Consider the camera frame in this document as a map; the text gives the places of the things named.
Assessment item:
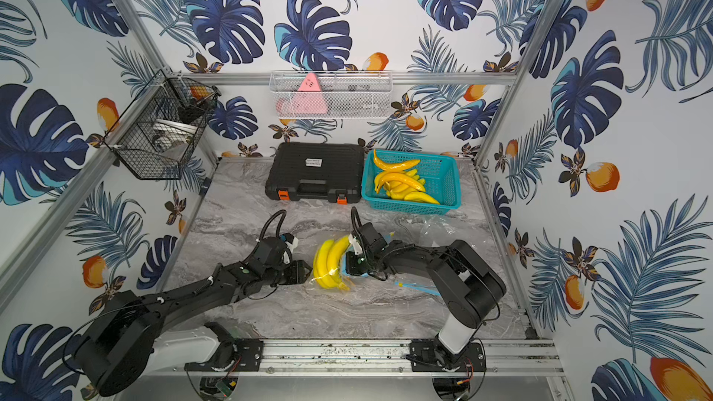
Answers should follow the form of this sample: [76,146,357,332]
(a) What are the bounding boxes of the clear bag with banana peel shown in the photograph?
[306,234,368,293]

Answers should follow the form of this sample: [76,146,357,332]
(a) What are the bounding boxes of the green-yellow banana bunch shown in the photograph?
[313,236,351,291]

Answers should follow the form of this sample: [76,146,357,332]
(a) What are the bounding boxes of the yellow banana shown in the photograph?
[404,191,440,205]

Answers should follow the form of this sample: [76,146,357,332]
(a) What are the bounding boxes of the orange-yellow banana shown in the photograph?
[372,150,421,173]

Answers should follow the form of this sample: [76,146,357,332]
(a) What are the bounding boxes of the clear zip-top bag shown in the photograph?
[385,215,481,298]

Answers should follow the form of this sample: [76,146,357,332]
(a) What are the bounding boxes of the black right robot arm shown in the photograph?
[346,223,507,356]

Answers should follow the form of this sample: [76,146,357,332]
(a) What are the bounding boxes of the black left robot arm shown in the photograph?
[71,235,312,397]

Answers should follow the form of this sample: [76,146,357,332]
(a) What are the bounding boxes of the black plastic tool case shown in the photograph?
[265,142,365,205]

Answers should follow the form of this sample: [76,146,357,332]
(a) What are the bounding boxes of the teal plastic basket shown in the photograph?
[361,150,462,215]

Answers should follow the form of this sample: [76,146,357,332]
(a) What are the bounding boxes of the pink triangular object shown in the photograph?
[282,72,328,116]

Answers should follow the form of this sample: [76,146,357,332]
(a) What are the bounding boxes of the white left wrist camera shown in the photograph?
[280,233,299,252]

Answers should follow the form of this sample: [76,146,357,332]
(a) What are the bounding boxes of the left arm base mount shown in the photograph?
[184,321,265,374]

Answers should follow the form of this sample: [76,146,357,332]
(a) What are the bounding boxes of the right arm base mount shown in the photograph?
[405,339,486,373]

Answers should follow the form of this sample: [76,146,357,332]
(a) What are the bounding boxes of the black wire basket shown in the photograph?
[102,71,221,180]

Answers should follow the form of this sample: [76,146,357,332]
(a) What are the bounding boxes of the white wire shelf basket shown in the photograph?
[269,71,394,119]

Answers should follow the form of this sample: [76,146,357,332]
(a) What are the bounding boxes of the aluminium front rail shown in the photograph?
[144,334,564,378]

